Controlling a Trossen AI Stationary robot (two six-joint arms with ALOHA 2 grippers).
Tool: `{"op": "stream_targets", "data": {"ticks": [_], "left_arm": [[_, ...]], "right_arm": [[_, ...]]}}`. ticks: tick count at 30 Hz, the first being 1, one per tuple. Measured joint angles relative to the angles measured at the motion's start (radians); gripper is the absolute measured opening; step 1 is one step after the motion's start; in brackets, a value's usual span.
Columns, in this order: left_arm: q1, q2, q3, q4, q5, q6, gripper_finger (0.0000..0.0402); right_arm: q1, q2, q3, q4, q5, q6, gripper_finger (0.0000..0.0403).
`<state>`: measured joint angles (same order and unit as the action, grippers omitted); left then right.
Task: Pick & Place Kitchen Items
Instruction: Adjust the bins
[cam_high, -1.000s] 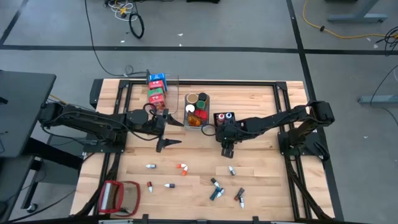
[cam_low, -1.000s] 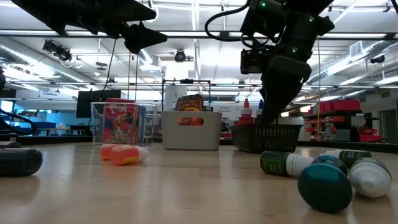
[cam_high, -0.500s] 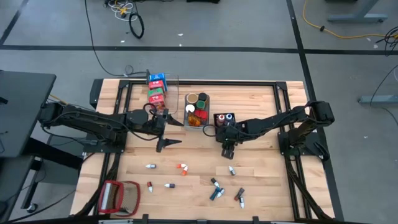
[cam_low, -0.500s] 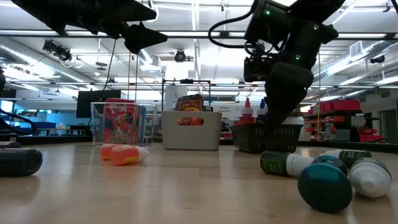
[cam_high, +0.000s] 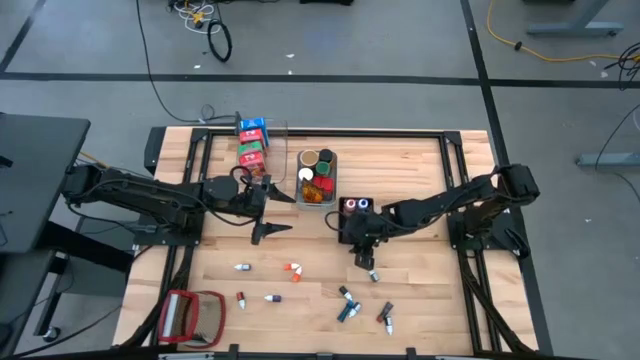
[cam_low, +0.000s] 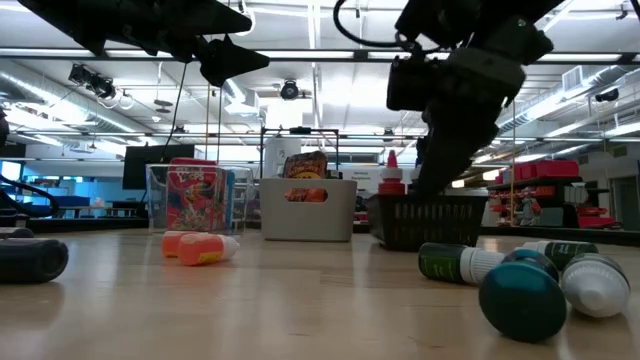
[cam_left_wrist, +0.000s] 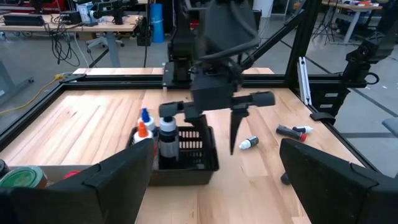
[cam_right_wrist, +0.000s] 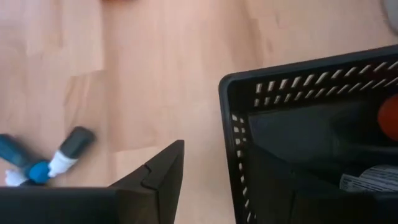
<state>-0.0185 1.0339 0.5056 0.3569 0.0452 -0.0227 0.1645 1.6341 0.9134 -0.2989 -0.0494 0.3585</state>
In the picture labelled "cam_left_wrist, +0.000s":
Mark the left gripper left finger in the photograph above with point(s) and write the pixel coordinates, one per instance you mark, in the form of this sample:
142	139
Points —
77	202

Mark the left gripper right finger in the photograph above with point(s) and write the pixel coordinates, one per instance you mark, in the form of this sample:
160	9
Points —
342	199

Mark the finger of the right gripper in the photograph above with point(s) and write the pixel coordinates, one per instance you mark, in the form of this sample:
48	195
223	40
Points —
202	127
237	121

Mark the large black food colouring bottle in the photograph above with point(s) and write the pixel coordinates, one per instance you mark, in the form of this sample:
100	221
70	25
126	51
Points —
168	140

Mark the large blue food colouring bottle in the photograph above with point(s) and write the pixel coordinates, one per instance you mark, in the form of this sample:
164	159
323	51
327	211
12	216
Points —
146	116

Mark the large orange food colouring bottle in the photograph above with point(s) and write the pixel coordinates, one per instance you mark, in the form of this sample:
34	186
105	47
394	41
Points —
143	133

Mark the green label spice jar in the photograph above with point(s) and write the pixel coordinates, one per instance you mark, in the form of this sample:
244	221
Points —
23	177

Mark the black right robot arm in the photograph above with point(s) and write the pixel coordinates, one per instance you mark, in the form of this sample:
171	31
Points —
183	46

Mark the black mesh basket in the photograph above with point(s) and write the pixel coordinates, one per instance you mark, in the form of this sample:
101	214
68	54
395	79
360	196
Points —
186	175

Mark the small red cap dropper bottle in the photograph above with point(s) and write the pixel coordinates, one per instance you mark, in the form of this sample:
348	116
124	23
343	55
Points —
289	132

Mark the small white dropper bottle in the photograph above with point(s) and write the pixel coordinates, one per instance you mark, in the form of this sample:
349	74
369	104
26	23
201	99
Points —
304	129

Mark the black table edge clamp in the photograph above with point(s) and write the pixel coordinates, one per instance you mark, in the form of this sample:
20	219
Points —
321	116

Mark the grey chair seat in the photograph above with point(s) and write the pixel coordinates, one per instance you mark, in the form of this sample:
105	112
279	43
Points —
391	126

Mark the blue cylinder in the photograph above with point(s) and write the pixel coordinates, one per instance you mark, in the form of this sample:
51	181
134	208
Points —
157	21

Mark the grey desk foot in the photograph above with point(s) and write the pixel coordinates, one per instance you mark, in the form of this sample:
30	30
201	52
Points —
12	84

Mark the wooden desk grey legs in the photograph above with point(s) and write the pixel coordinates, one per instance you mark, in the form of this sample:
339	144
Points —
93	28

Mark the wooden desk white legs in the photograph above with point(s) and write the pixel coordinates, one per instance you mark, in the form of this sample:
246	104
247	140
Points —
351	9

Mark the black gantry post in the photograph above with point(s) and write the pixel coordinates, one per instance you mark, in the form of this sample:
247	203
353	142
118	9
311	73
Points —
300	37

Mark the black equipment mount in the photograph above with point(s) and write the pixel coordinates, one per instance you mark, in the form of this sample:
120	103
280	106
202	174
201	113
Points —
360	62

